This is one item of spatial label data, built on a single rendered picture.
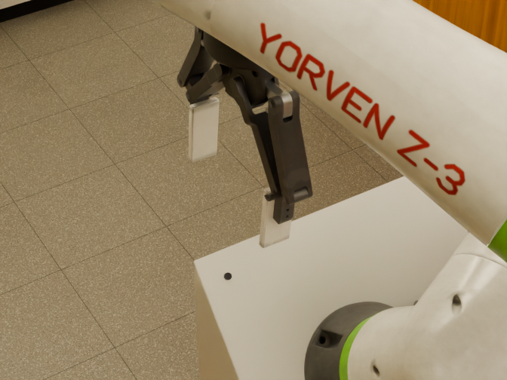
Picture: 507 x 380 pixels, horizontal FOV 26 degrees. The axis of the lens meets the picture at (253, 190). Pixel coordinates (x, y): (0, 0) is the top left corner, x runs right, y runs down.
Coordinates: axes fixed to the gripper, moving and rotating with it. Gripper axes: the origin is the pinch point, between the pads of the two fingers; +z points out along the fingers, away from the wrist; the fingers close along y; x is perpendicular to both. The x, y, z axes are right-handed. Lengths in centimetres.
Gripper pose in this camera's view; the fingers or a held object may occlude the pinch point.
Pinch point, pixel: (237, 188)
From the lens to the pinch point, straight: 105.6
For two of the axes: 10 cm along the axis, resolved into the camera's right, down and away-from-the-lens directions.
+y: 5.2, 5.9, -6.2
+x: 8.5, -3.1, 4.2
